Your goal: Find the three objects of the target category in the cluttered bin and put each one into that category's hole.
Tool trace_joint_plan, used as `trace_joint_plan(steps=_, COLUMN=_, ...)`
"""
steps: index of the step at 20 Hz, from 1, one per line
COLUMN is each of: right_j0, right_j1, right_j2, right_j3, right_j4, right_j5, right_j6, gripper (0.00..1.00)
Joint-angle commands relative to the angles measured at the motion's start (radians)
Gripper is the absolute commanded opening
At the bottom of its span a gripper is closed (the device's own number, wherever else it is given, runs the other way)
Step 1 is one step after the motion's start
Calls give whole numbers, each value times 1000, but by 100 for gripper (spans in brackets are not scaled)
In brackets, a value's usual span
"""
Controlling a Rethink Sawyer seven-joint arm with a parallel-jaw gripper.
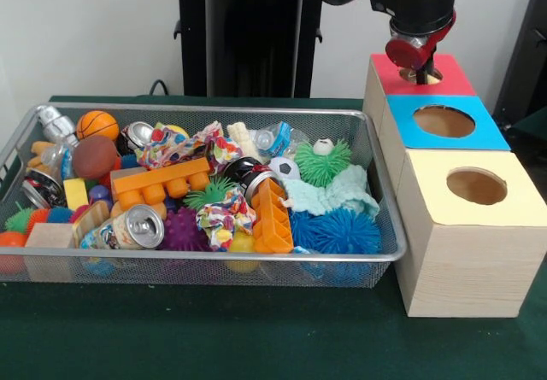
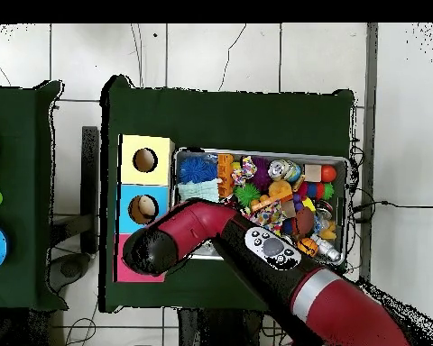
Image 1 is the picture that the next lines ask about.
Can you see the green fuzzy ball with eye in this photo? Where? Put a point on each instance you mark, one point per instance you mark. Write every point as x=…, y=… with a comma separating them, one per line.
x=320, y=164

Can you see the blue spiky rubber ball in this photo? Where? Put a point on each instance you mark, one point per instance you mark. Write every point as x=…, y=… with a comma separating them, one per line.
x=337, y=232

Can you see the plain wooden cube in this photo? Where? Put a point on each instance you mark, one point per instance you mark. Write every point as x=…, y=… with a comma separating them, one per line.
x=49, y=235

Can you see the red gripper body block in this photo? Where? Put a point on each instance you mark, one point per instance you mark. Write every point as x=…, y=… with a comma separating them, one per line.
x=401, y=53

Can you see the brown rubber ball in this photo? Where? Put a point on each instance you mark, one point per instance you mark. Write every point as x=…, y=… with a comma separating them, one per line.
x=94, y=156

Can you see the purple spiky ball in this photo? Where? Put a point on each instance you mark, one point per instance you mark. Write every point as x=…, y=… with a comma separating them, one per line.
x=184, y=230

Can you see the small soccer ball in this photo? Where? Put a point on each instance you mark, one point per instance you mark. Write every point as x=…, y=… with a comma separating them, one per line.
x=285, y=168

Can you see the light blue knitted cloth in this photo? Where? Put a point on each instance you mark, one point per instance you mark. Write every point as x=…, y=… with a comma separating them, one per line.
x=337, y=192

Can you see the wooden box with three holes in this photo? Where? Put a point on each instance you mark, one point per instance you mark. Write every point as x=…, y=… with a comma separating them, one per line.
x=470, y=269

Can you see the black upright panel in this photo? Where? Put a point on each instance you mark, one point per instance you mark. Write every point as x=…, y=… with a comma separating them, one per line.
x=525, y=55

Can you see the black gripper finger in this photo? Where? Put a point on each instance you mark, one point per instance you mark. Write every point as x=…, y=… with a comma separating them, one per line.
x=421, y=77
x=430, y=64

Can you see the small orange basketball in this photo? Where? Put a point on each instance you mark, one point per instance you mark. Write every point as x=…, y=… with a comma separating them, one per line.
x=97, y=124

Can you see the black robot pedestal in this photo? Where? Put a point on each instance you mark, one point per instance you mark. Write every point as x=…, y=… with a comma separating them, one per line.
x=256, y=34

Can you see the red-orange ball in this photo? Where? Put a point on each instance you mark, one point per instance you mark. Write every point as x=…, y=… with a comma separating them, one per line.
x=12, y=240

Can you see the shallow clear mesh bin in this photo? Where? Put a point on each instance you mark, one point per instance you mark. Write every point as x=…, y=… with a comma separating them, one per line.
x=171, y=271

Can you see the colourful drink can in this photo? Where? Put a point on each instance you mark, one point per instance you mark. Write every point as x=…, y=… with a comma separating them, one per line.
x=128, y=230

